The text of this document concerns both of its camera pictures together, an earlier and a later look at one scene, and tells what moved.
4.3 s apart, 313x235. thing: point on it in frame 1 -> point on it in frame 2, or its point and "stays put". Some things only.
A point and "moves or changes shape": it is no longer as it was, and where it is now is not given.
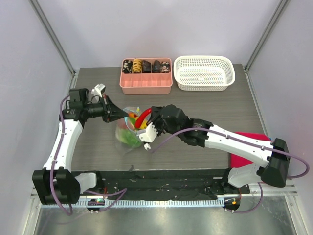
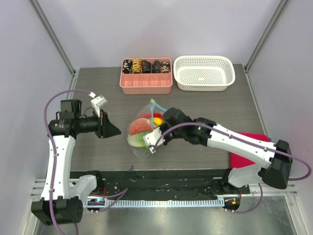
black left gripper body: x=94 y=110 -> x=91 y=124
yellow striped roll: x=137 y=66 stays put
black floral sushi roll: x=127 y=68 stays put
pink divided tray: x=146 y=76 stays put
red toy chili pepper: x=141 y=116 moves or changes shape
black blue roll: x=156 y=66 stays put
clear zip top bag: x=126 y=135 moves or changes shape
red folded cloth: x=236 y=161 stays put
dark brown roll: x=146 y=67 stays put
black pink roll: x=166 y=68 stays put
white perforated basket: x=204 y=73 stays put
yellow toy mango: x=131 y=114 moves or changes shape
